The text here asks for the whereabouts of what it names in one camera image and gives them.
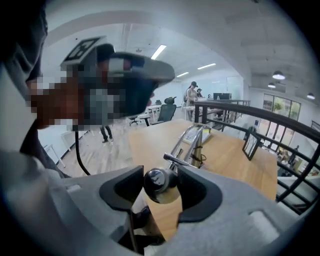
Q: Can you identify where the black computer monitor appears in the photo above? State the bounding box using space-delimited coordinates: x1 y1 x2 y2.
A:
212 92 233 101

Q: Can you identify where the black cable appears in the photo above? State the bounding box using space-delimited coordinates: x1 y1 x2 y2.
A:
74 129 91 176

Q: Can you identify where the person's white shirt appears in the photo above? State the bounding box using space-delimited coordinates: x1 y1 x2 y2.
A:
0 62 73 256

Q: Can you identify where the black wire frame stand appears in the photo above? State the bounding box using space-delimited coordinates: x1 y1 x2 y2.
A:
241 131 264 161

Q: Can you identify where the black metal railing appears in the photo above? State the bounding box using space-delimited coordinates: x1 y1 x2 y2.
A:
193 99 320 216

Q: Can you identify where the chrome desk lamp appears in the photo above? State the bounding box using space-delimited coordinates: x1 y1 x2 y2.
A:
143 123 213 205

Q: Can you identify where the wooden table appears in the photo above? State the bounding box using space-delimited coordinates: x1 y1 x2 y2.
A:
127 118 279 242

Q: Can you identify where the large window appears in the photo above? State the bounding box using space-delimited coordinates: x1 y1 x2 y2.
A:
262 93 302 122

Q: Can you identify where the black mesh office chair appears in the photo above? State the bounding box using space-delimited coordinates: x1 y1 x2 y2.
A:
149 96 178 126

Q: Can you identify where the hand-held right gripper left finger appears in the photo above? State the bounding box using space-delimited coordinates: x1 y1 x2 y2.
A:
62 164 145 243

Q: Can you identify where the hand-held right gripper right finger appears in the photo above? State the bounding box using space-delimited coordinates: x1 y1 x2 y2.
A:
149 166 305 256

